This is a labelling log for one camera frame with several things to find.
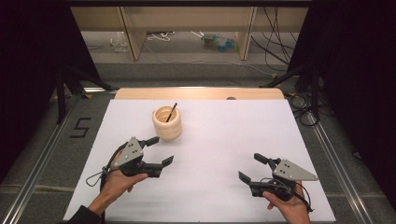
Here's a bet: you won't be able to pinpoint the person's left hand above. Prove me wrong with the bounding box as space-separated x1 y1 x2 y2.
99 150 149 203

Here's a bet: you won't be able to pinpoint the black stand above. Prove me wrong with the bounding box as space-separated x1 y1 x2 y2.
260 63 321 119
55 63 116 125

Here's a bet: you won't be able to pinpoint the plastic bottles on floor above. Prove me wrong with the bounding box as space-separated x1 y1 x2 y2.
201 33 239 53

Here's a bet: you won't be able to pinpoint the bundle of black cables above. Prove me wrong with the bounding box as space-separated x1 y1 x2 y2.
250 7 312 125

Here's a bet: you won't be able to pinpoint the metal floor rail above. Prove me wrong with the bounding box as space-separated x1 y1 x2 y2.
0 87 118 224
306 111 376 224

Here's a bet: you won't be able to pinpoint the left hand-held gripper cable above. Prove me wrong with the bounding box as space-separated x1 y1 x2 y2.
85 148 126 224

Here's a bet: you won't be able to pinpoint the person's right hand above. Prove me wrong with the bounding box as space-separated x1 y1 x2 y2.
262 180 312 224

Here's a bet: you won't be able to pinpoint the wooden shelf unit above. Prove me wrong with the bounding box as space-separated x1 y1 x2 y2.
69 6 309 62

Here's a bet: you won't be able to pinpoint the white table mat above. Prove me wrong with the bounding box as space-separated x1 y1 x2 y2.
63 98 337 223

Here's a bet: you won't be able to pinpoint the white plastic bag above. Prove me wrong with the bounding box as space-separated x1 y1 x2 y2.
109 31 129 53

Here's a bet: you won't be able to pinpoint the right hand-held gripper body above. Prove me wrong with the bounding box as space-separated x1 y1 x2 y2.
249 158 319 203

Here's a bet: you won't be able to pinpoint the black curtain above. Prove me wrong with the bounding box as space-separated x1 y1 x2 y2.
288 0 396 213
0 0 101 183

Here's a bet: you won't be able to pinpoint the white cord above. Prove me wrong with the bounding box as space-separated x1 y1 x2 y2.
147 31 176 43

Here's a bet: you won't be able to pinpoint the black pen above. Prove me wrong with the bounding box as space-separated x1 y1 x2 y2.
165 102 178 123

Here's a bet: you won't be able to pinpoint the cream ribbed pen holder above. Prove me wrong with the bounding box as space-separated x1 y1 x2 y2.
151 105 183 142

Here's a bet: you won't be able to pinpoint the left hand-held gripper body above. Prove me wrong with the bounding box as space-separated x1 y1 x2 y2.
117 136 163 179

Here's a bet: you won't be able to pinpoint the hand-held gripper cable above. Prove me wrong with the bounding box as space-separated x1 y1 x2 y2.
85 148 126 224
261 176 314 214

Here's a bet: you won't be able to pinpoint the right hand-held gripper cable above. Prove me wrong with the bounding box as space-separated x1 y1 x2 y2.
261 176 314 214

